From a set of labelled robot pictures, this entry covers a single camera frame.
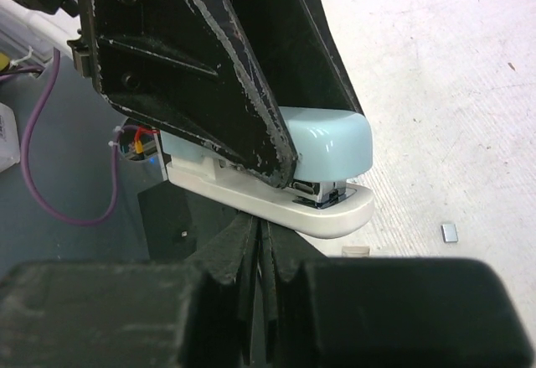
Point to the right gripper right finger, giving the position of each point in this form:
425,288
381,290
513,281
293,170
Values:
325,311

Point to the small staple strip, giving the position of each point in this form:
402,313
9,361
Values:
449,233

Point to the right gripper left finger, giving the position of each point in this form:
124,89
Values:
194,313

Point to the light blue white stapler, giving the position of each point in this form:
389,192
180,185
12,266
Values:
310,192

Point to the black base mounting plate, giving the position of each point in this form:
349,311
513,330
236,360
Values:
177,222

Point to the open clear staple box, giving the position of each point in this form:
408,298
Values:
355,251

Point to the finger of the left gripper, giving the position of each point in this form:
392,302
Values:
187,68
294,46

